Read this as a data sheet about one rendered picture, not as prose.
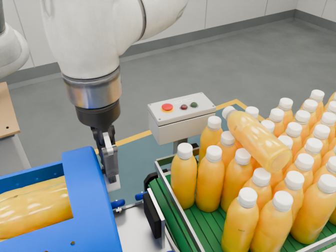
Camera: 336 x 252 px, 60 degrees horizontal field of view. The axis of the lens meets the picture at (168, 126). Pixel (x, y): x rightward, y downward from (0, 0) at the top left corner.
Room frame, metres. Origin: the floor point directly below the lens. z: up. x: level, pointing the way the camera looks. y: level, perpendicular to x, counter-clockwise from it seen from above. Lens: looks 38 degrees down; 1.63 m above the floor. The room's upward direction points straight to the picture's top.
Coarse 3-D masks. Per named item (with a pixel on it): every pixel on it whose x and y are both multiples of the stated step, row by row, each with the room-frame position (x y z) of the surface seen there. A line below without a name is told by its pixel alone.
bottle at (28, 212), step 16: (32, 192) 0.34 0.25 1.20; (48, 192) 0.34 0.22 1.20; (64, 192) 0.34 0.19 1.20; (0, 208) 0.31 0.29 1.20; (16, 208) 0.31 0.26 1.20; (32, 208) 0.31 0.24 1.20; (48, 208) 0.31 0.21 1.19; (64, 208) 0.32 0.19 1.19; (0, 224) 0.28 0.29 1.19; (16, 224) 0.29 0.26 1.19; (32, 224) 0.29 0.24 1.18; (48, 224) 0.30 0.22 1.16
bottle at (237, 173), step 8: (232, 160) 0.54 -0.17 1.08; (232, 168) 0.52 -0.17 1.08; (240, 168) 0.51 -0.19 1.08; (248, 168) 0.52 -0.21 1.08; (224, 176) 0.54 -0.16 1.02; (232, 176) 0.51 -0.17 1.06; (240, 176) 0.50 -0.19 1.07; (248, 176) 0.51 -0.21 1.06; (224, 184) 0.53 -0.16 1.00; (232, 184) 0.51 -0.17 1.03; (240, 184) 0.50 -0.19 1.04; (224, 192) 0.52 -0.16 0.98; (232, 192) 0.50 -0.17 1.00; (224, 200) 0.52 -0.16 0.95; (224, 208) 0.51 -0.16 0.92
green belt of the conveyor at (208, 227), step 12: (156, 180) 0.64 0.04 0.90; (168, 180) 0.63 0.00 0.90; (156, 192) 0.59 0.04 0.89; (168, 216) 0.50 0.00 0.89; (192, 216) 0.50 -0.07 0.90; (204, 216) 0.50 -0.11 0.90; (216, 216) 0.50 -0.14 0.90; (168, 228) 0.47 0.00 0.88; (204, 228) 0.46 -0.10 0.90; (216, 228) 0.46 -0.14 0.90; (324, 228) 0.46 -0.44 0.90; (180, 240) 0.43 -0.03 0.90; (204, 240) 0.42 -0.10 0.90; (216, 240) 0.42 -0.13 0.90; (288, 240) 0.42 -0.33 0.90
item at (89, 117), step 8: (112, 104) 0.40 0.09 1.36; (80, 112) 0.38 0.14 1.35; (88, 112) 0.38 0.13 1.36; (96, 112) 0.38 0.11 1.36; (104, 112) 0.38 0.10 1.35; (112, 112) 0.39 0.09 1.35; (80, 120) 0.39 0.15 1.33; (88, 120) 0.38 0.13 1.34; (96, 120) 0.38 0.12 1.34; (104, 120) 0.38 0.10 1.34; (112, 120) 0.39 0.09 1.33; (96, 128) 0.40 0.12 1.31; (104, 128) 0.38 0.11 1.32
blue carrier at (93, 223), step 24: (48, 168) 0.47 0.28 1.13; (72, 168) 0.37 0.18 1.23; (96, 168) 0.37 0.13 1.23; (0, 192) 0.43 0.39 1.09; (72, 192) 0.32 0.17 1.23; (96, 192) 0.33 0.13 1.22; (96, 216) 0.29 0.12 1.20; (24, 240) 0.25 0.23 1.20; (48, 240) 0.25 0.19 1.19; (72, 240) 0.26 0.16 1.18; (96, 240) 0.27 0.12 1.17
